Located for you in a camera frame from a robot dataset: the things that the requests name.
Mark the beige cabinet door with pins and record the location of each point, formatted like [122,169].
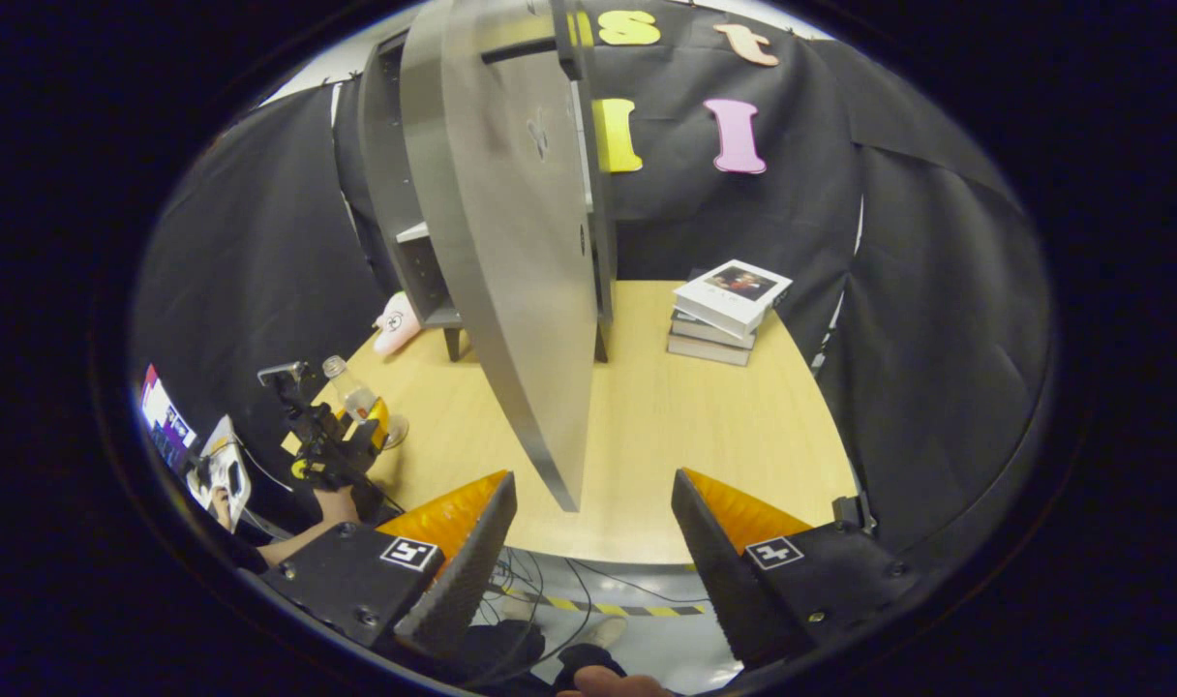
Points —
[511,242]

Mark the clear plastic bottle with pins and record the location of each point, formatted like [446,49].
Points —
[348,389]

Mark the grey cover book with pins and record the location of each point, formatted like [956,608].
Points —
[705,350]

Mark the person's white shoe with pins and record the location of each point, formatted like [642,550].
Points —
[608,632]

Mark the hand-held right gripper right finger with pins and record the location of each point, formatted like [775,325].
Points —
[719,571]

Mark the black backdrop cloth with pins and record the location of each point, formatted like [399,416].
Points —
[259,242]

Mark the white printed sheet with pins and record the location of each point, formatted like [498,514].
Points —
[228,474]

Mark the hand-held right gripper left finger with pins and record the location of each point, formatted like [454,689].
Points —
[463,581]

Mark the pink plush toy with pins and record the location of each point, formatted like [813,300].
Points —
[395,324]

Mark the computer screen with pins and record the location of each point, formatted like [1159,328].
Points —
[167,421]

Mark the dark cover book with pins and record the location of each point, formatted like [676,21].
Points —
[709,332]

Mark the person's dark trouser leg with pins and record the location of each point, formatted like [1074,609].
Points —
[511,653]

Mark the white cover book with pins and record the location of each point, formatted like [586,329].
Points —
[734,290]

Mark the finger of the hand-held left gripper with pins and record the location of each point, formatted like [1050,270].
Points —
[379,424]

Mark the yellow black striped tape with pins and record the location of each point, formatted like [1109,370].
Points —
[608,608]

